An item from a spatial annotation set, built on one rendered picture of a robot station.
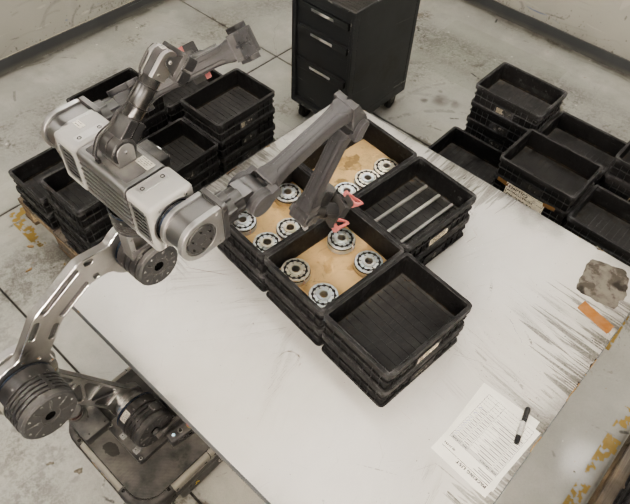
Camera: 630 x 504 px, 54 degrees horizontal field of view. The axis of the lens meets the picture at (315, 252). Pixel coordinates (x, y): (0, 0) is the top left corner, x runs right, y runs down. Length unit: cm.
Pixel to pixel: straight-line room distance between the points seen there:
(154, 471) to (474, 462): 118
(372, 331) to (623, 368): 158
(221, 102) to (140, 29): 172
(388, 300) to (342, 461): 55
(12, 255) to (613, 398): 304
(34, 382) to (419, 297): 124
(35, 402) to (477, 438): 132
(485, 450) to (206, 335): 100
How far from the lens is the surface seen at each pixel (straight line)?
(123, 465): 256
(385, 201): 244
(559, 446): 301
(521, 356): 230
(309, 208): 193
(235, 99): 344
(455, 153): 357
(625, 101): 486
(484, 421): 214
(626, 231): 333
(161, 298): 232
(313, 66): 375
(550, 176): 327
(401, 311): 213
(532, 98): 373
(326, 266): 221
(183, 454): 253
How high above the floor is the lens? 258
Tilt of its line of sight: 51 degrees down
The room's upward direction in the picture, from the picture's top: 3 degrees clockwise
